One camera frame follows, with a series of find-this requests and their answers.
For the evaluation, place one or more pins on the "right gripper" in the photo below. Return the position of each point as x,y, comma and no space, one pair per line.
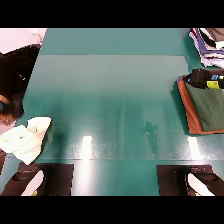
201,78

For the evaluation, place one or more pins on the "dark green garment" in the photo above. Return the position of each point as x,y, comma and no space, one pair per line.
210,106

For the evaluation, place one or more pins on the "cream T-shirt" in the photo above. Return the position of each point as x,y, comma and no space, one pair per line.
26,141

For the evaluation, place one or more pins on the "orange garment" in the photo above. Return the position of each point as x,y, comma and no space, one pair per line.
191,115

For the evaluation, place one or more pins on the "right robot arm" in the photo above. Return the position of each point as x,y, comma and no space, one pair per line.
203,181

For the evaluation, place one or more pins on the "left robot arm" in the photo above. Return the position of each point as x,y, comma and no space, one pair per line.
18,75

